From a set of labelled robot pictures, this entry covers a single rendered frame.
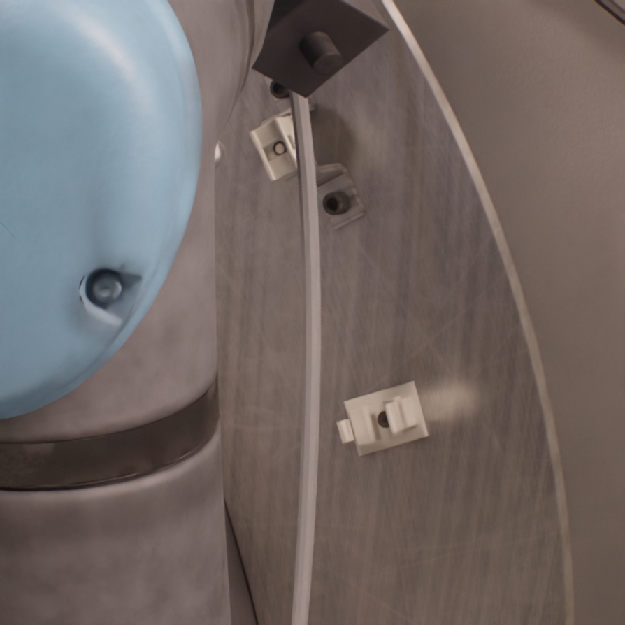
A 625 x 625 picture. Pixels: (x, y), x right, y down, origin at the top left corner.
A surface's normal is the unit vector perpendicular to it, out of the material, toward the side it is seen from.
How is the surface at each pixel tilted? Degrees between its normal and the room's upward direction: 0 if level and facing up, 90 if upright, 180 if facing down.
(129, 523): 93
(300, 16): 124
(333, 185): 90
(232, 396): 90
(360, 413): 90
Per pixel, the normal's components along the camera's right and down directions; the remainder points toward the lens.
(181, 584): 0.75, 0.19
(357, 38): 0.39, 0.70
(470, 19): -0.51, 0.12
